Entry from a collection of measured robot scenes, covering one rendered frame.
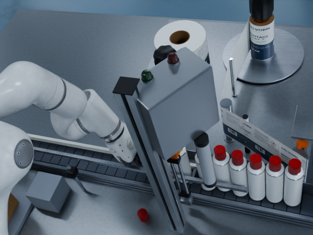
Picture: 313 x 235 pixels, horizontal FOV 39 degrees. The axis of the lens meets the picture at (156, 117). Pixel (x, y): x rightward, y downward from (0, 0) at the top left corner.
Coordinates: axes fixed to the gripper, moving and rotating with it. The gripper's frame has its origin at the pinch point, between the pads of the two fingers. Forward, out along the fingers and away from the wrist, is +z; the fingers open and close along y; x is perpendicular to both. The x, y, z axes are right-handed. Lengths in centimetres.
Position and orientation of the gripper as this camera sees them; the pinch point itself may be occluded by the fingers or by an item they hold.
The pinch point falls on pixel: (139, 160)
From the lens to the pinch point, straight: 147.0
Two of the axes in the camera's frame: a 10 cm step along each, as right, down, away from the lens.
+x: -8.1, 0.8, 5.9
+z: 5.0, 6.2, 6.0
